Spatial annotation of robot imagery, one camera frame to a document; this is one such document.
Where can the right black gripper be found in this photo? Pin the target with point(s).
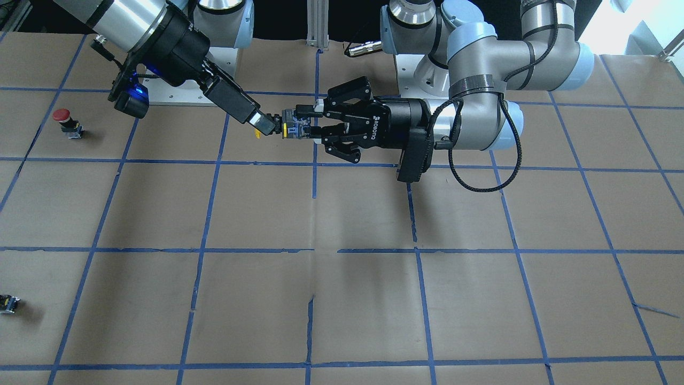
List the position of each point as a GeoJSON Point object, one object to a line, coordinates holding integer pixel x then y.
{"type": "Point", "coordinates": [183, 51]}

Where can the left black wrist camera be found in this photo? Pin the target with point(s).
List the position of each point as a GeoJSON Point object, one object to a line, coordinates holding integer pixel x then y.
{"type": "Point", "coordinates": [416, 157]}

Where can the red push button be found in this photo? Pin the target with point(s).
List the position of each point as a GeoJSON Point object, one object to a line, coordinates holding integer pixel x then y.
{"type": "Point", "coordinates": [71, 128]}

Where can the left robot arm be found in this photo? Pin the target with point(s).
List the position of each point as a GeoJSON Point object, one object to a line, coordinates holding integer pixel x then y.
{"type": "Point", "coordinates": [465, 71]}

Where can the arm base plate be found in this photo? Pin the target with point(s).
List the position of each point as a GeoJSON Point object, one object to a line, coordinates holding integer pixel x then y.
{"type": "Point", "coordinates": [411, 75]}
{"type": "Point", "coordinates": [189, 93]}

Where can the green push button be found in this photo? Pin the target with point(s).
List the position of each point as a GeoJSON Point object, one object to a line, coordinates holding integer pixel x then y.
{"type": "Point", "coordinates": [9, 303]}

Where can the aluminium frame post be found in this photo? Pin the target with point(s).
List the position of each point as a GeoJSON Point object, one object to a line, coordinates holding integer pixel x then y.
{"type": "Point", "coordinates": [317, 24]}

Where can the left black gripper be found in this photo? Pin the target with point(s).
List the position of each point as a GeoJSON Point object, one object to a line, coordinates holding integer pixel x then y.
{"type": "Point", "coordinates": [398, 122]}

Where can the silver cable connector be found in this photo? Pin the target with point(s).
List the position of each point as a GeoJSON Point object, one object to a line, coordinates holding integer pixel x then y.
{"type": "Point", "coordinates": [363, 49]}

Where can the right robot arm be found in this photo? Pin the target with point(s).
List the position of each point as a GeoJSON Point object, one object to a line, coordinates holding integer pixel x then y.
{"type": "Point", "coordinates": [128, 24]}

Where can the yellow push button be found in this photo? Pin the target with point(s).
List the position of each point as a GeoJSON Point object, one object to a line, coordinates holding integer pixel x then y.
{"type": "Point", "coordinates": [291, 123]}

